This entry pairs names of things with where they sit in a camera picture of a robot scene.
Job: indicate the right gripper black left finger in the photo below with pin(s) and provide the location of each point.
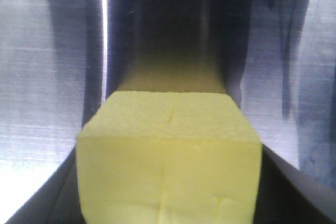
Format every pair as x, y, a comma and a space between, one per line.
56, 201

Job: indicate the yellow foam block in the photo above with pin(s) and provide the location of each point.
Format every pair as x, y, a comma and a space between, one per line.
167, 157

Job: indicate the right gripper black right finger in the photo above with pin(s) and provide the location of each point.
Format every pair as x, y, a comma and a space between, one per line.
287, 195

